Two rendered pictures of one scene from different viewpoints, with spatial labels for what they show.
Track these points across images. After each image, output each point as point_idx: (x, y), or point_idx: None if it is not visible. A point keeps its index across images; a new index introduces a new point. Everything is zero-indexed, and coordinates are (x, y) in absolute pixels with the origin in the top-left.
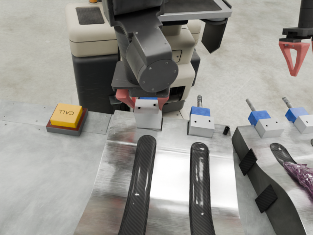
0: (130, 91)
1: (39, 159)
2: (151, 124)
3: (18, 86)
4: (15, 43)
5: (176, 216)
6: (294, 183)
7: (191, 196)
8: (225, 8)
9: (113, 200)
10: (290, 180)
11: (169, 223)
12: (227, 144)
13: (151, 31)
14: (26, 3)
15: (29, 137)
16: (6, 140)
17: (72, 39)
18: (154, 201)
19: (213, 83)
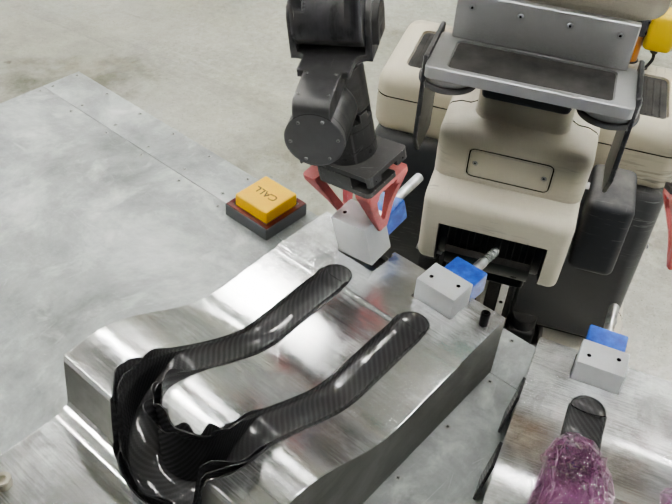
0: (318, 168)
1: (189, 245)
2: (356, 249)
3: (301, 165)
4: None
5: (288, 381)
6: (536, 454)
7: (335, 374)
8: (624, 99)
9: (223, 320)
10: (535, 448)
11: (267, 379)
12: (468, 341)
13: (326, 76)
14: (415, 0)
15: (197, 211)
16: (165, 202)
17: (381, 88)
18: (277, 352)
19: None
